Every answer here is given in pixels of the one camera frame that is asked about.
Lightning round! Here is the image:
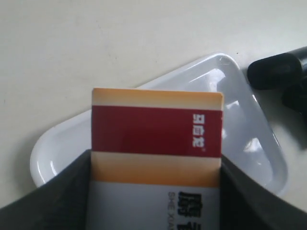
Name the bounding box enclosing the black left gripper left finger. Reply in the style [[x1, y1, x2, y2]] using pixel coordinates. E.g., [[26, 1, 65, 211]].
[[0, 150, 91, 230]]

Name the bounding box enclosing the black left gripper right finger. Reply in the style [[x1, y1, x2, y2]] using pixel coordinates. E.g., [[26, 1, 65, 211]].
[[220, 157, 307, 230]]

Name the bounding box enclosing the white red medicine box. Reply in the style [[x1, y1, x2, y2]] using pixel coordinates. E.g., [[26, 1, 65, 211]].
[[86, 88, 224, 230]]

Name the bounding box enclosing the white plastic tray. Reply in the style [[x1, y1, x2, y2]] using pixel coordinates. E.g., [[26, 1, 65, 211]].
[[29, 53, 288, 196]]

